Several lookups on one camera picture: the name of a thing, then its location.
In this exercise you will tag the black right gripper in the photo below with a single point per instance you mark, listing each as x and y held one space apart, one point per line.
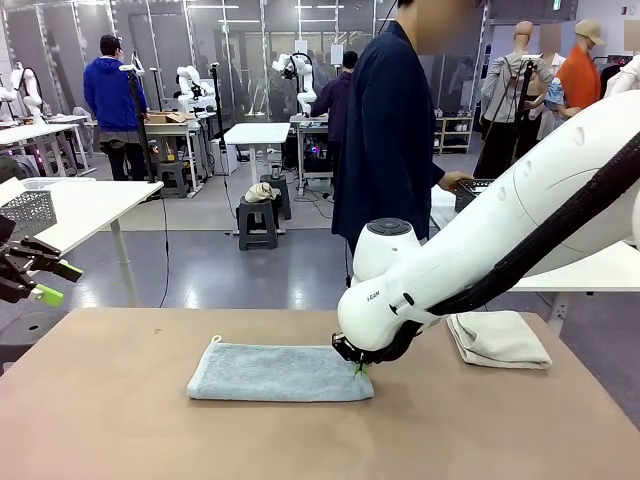
387 354

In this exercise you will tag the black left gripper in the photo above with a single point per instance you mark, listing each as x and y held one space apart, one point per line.
6 272

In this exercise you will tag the blue-gray towel with loop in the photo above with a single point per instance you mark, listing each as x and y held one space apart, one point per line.
280 372

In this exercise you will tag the white towel with loop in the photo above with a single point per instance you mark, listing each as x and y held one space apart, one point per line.
500 337

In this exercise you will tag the gray plastic basket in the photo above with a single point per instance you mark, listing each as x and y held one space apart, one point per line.
27 212
472 192

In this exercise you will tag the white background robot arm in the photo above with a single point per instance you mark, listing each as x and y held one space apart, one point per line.
300 80
192 87
27 95

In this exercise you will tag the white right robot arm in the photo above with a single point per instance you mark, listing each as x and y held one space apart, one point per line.
450 265

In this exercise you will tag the person's right hand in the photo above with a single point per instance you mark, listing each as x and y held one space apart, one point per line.
457 180

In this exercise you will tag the black plastic stool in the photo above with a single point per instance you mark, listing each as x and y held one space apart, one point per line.
30 330

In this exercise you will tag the gray plastic stool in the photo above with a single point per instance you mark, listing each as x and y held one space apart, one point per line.
257 220
285 200
172 177

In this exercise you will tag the person in blue hoodie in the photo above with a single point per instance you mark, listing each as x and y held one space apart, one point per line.
112 95

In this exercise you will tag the beige cloth bundle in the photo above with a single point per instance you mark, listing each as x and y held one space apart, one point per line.
260 192

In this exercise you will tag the gray desk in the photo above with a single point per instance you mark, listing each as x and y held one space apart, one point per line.
170 127

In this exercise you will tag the cardboard box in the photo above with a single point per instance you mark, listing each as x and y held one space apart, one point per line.
167 118

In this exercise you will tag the metal cup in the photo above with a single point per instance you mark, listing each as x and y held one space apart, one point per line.
277 173

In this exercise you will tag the gray robot workbench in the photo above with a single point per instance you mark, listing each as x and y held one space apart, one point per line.
310 130

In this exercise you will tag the person in navy jacket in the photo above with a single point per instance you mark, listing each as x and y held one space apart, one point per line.
385 125

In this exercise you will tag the wooden shoe shelf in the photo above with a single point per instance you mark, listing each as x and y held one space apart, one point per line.
452 132

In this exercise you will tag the person in purple hoodie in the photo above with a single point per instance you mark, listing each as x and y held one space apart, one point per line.
327 100

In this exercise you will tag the black tripod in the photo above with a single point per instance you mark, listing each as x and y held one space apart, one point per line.
515 125

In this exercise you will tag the mannequin with gray shirt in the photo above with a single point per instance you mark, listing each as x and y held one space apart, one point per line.
500 90

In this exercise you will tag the person in floral clothing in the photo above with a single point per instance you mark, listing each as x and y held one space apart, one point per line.
550 90

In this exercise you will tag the black camera stand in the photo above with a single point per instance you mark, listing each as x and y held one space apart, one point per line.
217 110
142 135

